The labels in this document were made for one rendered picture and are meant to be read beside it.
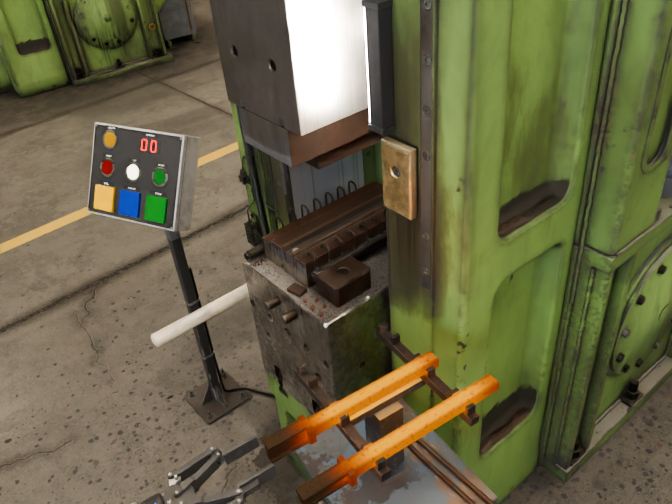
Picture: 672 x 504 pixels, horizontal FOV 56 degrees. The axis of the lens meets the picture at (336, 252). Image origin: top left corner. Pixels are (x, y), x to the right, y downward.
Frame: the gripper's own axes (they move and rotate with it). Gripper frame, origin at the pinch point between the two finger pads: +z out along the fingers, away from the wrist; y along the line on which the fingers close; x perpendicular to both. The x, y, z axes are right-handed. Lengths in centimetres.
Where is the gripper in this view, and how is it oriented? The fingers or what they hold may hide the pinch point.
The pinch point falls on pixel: (252, 462)
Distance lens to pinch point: 124.4
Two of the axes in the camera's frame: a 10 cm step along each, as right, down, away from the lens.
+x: -1.6, -7.7, -6.1
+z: 8.5, -4.2, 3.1
